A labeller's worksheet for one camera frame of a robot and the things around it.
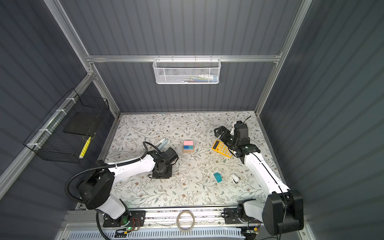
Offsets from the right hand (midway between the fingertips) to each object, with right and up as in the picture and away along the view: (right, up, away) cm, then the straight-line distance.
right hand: (220, 134), depth 83 cm
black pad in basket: (-72, +6, -6) cm, 73 cm away
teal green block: (-1, -25, +3) cm, 25 cm away
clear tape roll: (-16, -43, -10) cm, 47 cm away
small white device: (+8, -25, +1) cm, 26 cm away
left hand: (-30, -25, +4) cm, 39 cm away
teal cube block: (-17, -9, +15) cm, 25 cm away
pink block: (-19, -6, +14) cm, 24 cm away
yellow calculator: (+3, -9, +16) cm, 19 cm away
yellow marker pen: (-65, -5, -14) cm, 67 cm away
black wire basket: (-78, 0, -10) cm, 79 cm away
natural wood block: (-19, -12, +14) cm, 26 cm away
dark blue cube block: (-20, -9, +15) cm, 27 cm away
